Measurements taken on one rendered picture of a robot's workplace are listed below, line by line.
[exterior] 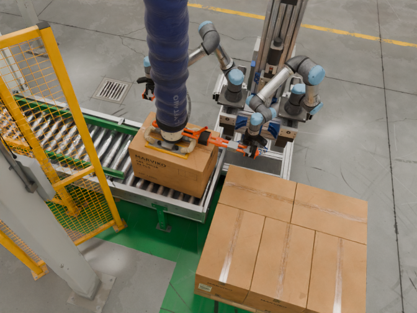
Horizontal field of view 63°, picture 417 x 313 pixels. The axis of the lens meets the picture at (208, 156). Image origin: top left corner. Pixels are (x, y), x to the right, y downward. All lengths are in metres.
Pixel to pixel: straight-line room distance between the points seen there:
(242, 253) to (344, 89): 2.91
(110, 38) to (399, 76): 4.02
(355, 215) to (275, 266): 0.82
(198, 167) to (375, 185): 2.15
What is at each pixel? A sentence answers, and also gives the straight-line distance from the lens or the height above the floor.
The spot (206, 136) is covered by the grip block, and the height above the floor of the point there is 1.10.
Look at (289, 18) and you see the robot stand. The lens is 2.54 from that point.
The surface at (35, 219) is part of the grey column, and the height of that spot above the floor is 1.42.
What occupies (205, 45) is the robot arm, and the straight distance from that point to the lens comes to 2.42.
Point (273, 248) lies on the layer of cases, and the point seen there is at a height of 0.54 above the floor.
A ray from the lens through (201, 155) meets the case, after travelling 2.55.
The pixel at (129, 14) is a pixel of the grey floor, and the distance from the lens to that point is 5.74.
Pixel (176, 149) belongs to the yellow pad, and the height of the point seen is 0.98.
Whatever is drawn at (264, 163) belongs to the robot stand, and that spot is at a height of 0.21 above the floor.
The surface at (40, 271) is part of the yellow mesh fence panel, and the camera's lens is 3.35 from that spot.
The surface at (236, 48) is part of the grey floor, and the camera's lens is 5.08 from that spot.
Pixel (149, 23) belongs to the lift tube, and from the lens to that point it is 1.89.
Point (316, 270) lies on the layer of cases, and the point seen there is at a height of 0.54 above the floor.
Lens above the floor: 3.02
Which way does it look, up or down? 54 degrees down
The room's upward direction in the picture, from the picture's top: 5 degrees clockwise
